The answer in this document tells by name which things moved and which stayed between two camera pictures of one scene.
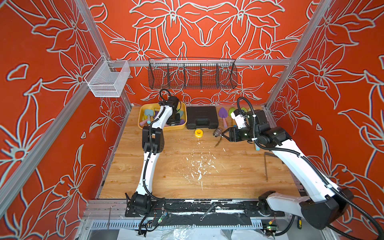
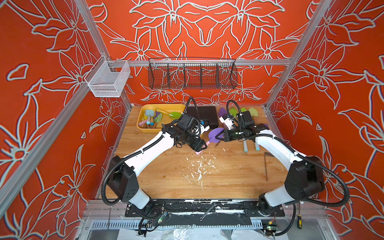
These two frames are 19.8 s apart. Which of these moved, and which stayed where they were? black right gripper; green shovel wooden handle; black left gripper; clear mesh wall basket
Moved: black left gripper
Stayed: clear mesh wall basket; black right gripper; green shovel wooden handle
